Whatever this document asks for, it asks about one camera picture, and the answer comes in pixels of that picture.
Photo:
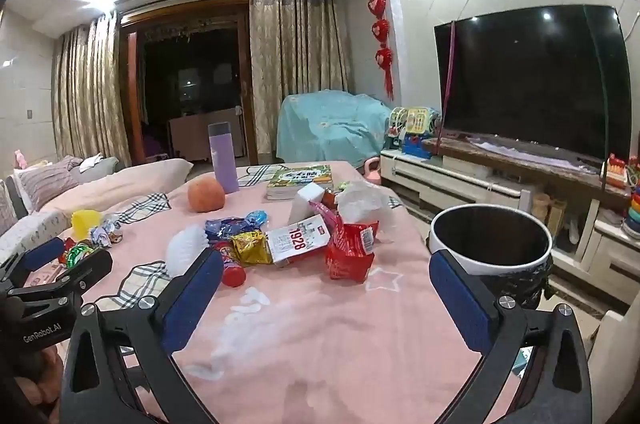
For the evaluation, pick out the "toy cash register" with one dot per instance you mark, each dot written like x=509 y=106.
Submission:
x=415 y=124

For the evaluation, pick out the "red snack packet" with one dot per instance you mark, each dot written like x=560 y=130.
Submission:
x=350 y=254

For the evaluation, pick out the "grey pillow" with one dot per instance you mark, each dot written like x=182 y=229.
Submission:
x=95 y=169

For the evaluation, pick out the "pink plush toy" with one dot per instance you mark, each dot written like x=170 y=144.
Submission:
x=21 y=159

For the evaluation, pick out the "yellow snack packet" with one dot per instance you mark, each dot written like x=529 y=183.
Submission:
x=250 y=246

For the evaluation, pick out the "patterned sofa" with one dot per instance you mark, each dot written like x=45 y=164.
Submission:
x=25 y=229

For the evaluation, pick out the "white ribbed wrapper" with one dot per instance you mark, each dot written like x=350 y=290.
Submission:
x=182 y=249

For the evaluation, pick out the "red apple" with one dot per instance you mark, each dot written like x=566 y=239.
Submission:
x=205 y=195

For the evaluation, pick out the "pink hula hoop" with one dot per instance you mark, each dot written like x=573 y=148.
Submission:
x=447 y=79

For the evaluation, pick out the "green picture book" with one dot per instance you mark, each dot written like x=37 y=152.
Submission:
x=300 y=178

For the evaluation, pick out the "yellow plastic cup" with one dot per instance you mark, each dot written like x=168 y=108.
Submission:
x=85 y=224

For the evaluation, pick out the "red green wrapper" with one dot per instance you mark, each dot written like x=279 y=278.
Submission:
x=77 y=252

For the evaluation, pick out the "white plastic bag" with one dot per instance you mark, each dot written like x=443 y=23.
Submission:
x=360 y=204

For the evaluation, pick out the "white tissue pack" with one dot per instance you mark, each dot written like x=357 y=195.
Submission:
x=306 y=201

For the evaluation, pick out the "striped pink pillow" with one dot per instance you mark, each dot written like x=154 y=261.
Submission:
x=47 y=184

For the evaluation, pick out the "person's left hand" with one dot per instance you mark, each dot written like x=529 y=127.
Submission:
x=47 y=374

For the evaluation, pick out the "wooden toy house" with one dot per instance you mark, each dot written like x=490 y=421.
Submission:
x=557 y=216

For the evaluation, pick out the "wooden balcony door frame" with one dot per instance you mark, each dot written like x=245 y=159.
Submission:
x=131 y=94

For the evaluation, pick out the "beige patterned curtain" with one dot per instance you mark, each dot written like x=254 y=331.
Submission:
x=85 y=94
x=295 y=44

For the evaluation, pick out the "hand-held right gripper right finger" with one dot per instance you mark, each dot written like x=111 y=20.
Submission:
x=460 y=304

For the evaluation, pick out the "white red paper carton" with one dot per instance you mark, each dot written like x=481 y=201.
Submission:
x=295 y=241

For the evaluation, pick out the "cream television stand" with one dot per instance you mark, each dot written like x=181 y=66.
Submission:
x=450 y=184

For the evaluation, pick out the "beige cabinet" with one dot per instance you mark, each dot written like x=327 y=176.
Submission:
x=195 y=134

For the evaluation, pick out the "pink kettlebell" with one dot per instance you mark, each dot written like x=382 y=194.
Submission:
x=372 y=171

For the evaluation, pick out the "white blue crumpled wrapper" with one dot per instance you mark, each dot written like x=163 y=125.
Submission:
x=105 y=234

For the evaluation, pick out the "white cloth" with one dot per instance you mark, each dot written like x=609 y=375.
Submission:
x=525 y=151

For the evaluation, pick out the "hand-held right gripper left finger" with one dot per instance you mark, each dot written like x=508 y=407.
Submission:
x=195 y=299

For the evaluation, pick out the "red toy phone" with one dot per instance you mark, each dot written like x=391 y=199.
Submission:
x=616 y=171

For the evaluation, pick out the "black television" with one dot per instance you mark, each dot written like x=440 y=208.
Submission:
x=530 y=79

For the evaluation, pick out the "purple bottle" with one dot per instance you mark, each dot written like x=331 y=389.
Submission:
x=223 y=164

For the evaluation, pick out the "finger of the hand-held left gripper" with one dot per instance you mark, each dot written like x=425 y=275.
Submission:
x=45 y=254
x=85 y=271

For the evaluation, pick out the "red cylinder can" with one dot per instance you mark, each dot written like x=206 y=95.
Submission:
x=232 y=274

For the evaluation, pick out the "black white-rimmed trash bin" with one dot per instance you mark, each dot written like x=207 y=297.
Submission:
x=492 y=229

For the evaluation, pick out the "cream chair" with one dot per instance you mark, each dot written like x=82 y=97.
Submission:
x=615 y=354

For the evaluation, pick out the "green crumpled wrapper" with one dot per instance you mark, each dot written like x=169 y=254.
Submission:
x=344 y=187

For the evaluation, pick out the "stack of beige jars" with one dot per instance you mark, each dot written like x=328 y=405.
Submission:
x=540 y=209

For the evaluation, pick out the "teal cloth covered armchair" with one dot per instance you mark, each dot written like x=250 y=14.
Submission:
x=325 y=124

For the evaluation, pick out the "cream quilt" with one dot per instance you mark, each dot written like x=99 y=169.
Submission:
x=130 y=184

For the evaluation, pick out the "blue snack packet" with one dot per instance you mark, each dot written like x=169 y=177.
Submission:
x=222 y=229

